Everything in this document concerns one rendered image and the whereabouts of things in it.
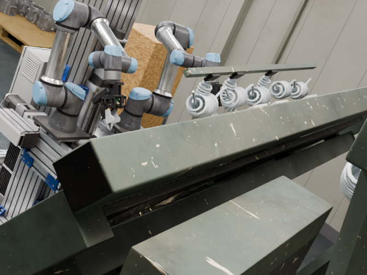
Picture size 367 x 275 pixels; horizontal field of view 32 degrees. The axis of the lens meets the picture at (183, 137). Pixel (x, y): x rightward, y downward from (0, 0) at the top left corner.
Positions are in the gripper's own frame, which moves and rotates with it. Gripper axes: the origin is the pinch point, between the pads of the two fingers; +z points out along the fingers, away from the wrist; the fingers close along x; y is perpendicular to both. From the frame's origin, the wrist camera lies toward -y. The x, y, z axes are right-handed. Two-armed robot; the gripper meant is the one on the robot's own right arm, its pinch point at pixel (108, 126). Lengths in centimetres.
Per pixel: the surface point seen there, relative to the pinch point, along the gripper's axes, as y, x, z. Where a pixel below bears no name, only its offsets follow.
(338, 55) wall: -66, 366, -60
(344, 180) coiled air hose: 157, -103, 1
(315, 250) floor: -62, 325, 118
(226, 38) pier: -185, 351, -81
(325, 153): 85, 38, 8
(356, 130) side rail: 77, 85, -1
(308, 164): 89, 15, 10
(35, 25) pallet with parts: -461, 320, -106
